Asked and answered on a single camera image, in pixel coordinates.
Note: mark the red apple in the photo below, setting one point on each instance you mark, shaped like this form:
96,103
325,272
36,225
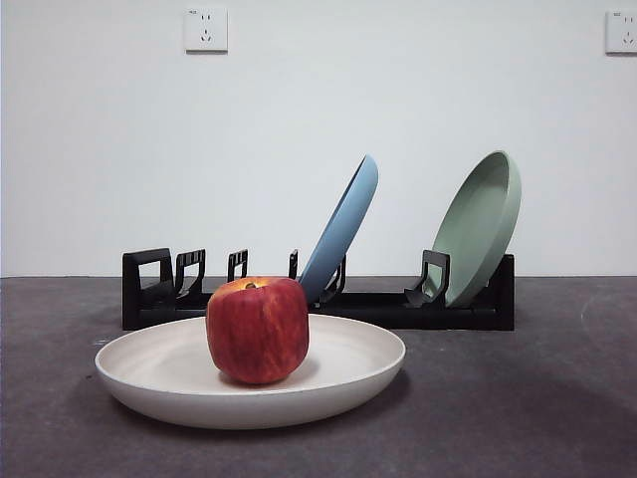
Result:
256,331

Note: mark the pale yellow plate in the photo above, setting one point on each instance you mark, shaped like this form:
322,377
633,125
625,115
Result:
159,368

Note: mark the blue plate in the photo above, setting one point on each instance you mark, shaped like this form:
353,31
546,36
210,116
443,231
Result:
343,224

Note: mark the black plate rack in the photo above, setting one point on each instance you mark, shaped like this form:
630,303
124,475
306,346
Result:
413,312

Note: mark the green plate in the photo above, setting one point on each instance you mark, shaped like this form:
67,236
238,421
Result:
473,224

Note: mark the white wall socket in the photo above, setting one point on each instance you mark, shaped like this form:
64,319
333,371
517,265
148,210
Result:
206,30
622,32

